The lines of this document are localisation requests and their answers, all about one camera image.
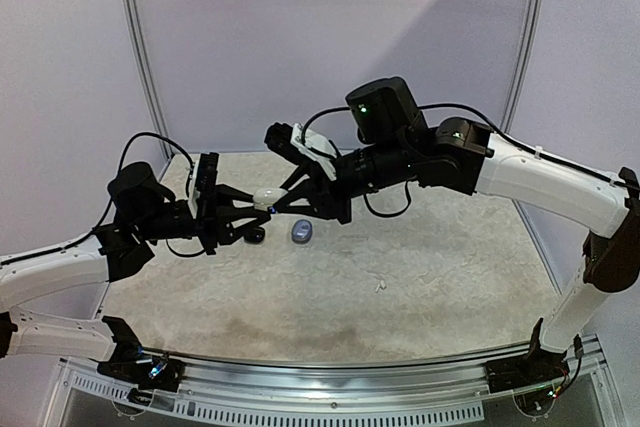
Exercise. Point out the white stem earbud far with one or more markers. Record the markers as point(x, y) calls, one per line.
point(381, 286)

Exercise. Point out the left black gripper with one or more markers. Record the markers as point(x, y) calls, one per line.
point(213, 216)

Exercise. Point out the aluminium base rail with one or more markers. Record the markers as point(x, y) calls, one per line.
point(448, 391)

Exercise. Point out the left aluminium frame post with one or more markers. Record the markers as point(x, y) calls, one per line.
point(141, 57)

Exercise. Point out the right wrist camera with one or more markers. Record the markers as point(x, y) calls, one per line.
point(298, 146)

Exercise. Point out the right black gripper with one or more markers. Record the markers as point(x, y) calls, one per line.
point(326, 189)

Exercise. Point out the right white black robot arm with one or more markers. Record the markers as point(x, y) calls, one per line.
point(470, 155)

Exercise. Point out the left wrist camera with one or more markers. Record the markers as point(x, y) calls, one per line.
point(203, 183)

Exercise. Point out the purple earbud charging case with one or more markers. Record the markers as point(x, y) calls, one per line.
point(301, 232)

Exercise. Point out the right aluminium frame post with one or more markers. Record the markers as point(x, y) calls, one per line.
point(525, 46)

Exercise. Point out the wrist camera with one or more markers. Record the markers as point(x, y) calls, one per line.
point(203, 183)
point(298, 146)

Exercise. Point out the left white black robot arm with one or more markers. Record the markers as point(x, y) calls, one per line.
point(146, 212)

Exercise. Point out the white earbud charging case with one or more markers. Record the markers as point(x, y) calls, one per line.
point(265, 198)

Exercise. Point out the black earbud charging case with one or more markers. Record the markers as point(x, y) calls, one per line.
point(255, 236)

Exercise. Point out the aluminium frame post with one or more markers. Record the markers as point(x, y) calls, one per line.
point(525, 46)
point(141, 57)

